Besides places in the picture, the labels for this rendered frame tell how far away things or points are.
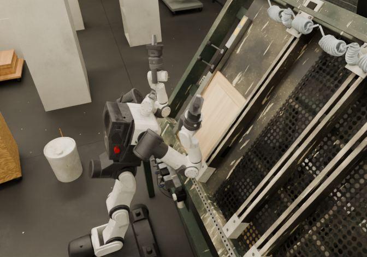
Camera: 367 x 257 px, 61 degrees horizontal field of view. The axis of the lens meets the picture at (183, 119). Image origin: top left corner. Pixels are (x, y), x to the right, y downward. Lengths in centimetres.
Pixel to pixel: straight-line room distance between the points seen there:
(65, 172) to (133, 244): 110
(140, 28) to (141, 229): 384
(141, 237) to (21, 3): 270
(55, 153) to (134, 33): 308
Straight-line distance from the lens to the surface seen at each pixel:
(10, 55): 557
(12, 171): 351
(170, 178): 220
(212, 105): 208
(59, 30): 399
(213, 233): 185
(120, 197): 216
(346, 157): 143
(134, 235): 268
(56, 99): 441
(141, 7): 558
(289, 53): 170
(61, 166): 326
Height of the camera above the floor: 242
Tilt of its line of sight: 39 degrees down
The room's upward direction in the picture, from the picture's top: 3 degrees counter-clockwise
